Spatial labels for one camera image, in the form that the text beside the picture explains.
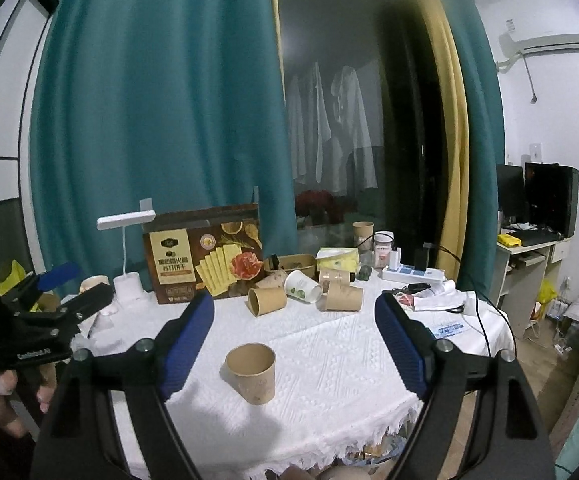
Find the black power adapter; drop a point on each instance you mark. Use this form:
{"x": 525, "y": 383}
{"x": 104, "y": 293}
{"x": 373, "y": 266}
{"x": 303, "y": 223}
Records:
{"x": 422, "y": 259}

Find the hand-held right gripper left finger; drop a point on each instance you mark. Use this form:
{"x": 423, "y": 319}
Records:
{"x": 189, "y": 342}

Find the hanging white shirt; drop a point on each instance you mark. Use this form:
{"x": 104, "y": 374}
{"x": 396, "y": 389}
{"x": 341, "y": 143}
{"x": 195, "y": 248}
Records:
{"x": 354, "y": 130}
{"x": 307, "y": 125}

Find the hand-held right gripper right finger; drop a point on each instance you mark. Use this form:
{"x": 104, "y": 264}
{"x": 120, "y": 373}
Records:
{"x": 400, "y": 345}

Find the wide teal curtain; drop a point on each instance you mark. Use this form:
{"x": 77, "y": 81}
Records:
{"x": 159, "y": 100}

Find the white air conditioner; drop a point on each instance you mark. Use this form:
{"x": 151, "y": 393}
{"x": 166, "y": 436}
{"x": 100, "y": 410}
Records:
{"x": 544, "y": 45}

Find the white cup with green print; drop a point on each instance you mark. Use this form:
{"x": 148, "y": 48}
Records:
{"x": 302, "y": 286}

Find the white computer desk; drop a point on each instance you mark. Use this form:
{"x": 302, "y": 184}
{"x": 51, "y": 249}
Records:
{"x": 524, "y": 280}

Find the white charger plug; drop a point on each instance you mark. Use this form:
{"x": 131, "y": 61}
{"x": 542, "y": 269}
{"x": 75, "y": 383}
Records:
{"x": 395, "y": 258}

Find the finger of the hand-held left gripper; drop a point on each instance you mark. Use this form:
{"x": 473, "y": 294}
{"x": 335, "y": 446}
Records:
{"x": 60, "y": 274}
{"x": 89, "y": 302}

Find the green and yellow tissue pack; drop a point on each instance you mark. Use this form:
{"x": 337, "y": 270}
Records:
{"x": 337, "y": 259}

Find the white power strip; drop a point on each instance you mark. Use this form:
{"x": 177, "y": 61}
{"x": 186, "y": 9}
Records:
{"x": 412, "y": 274}

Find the black keyboard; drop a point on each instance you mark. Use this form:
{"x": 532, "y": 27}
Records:
{"x": 539, "y": 236}

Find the black computer case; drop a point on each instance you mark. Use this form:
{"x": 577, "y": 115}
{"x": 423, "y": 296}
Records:
{"x": 552, "y": 200}

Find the white desk lamp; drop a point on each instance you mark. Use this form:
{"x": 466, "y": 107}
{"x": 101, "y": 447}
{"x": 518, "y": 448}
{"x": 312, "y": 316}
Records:
{"x": 125, "y": 260}

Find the clear jar with white lid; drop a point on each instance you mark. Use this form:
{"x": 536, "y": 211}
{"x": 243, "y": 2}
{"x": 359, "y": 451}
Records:
{"x": 383, "y": 248}

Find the small pale cup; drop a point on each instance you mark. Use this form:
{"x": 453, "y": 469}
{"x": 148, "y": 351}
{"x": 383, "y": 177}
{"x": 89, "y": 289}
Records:
{"x": 94, "y": 284}

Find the narrow teal curtain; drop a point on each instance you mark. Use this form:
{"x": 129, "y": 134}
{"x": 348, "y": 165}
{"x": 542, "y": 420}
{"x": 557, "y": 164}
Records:
{"x": 484, "y": 160}

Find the blue and white packet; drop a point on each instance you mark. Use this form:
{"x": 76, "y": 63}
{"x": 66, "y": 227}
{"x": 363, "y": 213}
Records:
{"x": 447, "y": 329}

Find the yellow box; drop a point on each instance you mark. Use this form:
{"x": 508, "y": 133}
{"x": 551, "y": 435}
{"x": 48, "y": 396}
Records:
{"x": 509, "y": 239}

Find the small dark green object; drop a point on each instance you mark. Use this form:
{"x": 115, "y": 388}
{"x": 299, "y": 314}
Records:
{"x": 364, "y": 273}

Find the brown paper cup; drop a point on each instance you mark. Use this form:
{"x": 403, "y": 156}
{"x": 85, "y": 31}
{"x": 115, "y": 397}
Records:
{"x": 333, "y": 276}
{"x": 267, "y": 301}
{"x": 344, "y": 298}
{"x": 363, "y": 233}
{"x": 275, "y": 278}
{"x": 252, "y": 374}

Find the brown cracker box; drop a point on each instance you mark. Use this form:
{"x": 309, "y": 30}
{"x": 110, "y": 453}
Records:
{"x": 204, "y": 255}

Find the white wall socket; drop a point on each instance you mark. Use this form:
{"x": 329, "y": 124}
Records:
{"x": 536, "y": 151}

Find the yellow plastic bag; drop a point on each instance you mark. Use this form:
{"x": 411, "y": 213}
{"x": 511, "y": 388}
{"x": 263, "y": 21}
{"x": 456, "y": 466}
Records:
{"x": 547, "y": 299}

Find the crumpled white paper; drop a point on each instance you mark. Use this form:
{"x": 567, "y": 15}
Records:
{"x": 439, "y": 301}

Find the yellow curtain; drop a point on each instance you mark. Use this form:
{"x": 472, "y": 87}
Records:
{"x": 449, "y": 125}

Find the black computer monitor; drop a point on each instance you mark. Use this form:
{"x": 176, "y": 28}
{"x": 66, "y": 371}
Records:
{"x": 511, "y": 192}

